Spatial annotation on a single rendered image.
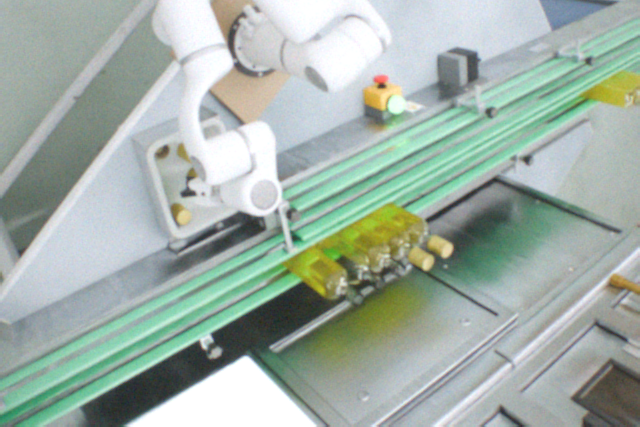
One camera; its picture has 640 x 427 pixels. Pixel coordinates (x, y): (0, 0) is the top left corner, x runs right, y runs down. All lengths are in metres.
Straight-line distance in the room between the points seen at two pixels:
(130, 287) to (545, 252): 0.98
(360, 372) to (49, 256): 0.67
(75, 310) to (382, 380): 0.63
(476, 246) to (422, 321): 0.34
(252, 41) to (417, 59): 0.56
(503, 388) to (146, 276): 0.76
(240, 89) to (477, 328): 0.71
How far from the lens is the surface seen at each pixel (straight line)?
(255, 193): 1.00
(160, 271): 1.33
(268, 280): 1.37
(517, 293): 1.46
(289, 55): 1.16
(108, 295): 1.32
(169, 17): 1.03
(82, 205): 1.30
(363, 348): 1.30
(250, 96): 1.35
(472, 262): 1.55
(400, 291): 1.42
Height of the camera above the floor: 1.91
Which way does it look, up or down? 47 degrees down
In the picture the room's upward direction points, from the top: 119 degrees clockwise
